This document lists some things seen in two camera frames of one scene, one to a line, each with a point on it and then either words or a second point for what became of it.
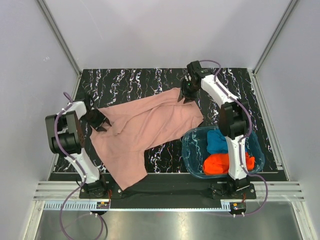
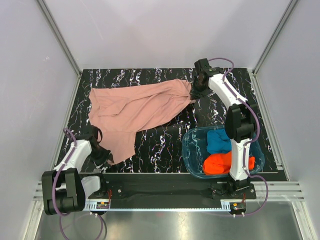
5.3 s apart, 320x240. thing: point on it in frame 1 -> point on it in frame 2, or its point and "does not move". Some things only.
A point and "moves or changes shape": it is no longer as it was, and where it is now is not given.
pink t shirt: [120, 145] moves or changes shape
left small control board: [102, 205] does not move
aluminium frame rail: [278, 190] does not move
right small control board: [237, 206] does not move
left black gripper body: [95, 118] -> [99, 155]
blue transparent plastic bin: [194, 149] does not move
